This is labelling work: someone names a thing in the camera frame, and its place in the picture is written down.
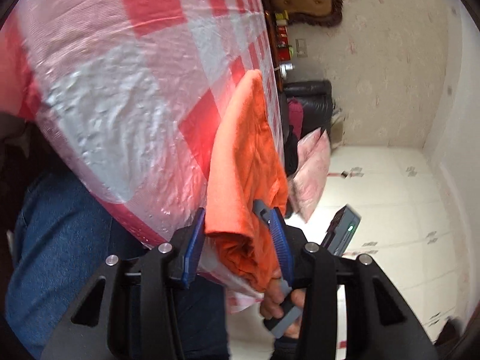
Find orange pants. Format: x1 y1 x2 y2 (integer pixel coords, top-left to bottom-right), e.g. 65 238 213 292
205 70 288 293

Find right hand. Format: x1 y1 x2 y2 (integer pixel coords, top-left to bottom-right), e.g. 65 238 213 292
259 269 305 339

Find black clothes pile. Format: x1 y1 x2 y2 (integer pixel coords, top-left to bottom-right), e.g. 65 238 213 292
284 125 299 177

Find pink floral cushions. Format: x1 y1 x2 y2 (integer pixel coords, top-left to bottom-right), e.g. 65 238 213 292
288 127 331 223

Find maroon cushion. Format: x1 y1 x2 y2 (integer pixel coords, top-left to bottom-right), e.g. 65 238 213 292
288 97 304 140

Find black leather armchair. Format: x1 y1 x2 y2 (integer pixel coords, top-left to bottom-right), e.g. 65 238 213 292
283 80 334 138

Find white wardrobe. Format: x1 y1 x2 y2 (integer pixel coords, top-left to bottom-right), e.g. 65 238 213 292
287 146 470 340

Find blue jeans leg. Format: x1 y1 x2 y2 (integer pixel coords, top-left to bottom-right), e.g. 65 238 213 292
6 171 230 359

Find wooden nightstand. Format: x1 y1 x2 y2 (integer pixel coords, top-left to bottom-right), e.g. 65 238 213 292
264 10 295 91

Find red white checkered board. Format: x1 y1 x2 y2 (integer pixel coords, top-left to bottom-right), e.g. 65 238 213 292
0 0 286 314

